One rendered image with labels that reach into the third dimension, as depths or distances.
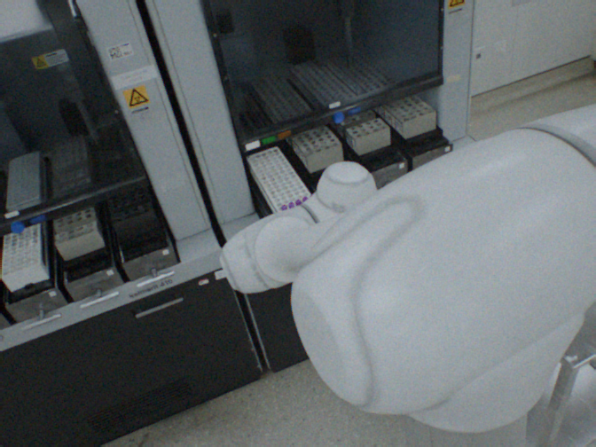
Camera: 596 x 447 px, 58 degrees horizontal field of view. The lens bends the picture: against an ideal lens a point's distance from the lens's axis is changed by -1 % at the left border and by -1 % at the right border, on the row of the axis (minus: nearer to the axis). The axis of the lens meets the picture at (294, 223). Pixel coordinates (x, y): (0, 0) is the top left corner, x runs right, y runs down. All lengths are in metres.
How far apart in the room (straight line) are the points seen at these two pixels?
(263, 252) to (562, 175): 0.54
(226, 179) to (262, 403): 0.90
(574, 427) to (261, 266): 1.12
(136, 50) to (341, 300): 1.06
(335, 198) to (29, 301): 0.93
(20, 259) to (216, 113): 0.64
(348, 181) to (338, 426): 1.24
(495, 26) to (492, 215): 2.93
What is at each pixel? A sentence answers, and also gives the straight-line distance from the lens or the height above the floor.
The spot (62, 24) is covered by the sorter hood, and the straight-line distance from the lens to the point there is 1.26.
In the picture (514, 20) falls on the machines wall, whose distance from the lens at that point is 3.31.
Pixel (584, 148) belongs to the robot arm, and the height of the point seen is 1.53.
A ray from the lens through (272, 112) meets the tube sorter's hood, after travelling 1.43.
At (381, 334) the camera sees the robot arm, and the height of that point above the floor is 1.50.
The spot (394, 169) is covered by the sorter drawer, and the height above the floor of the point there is 0.79.
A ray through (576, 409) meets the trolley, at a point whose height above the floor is 0.28.
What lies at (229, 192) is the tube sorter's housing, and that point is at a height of 0.84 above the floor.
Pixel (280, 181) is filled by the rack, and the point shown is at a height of 0.86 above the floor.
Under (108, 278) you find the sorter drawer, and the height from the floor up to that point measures 0.77.
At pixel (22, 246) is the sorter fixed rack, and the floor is 0.86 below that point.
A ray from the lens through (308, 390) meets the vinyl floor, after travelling 2.05.
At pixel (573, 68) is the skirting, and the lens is 3.78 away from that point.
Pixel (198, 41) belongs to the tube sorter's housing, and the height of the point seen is 1.28.
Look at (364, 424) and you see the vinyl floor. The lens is 1.97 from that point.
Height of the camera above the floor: 1.74
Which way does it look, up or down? 41 degrees down
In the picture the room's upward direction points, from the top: 12 degrees counter-clockwise
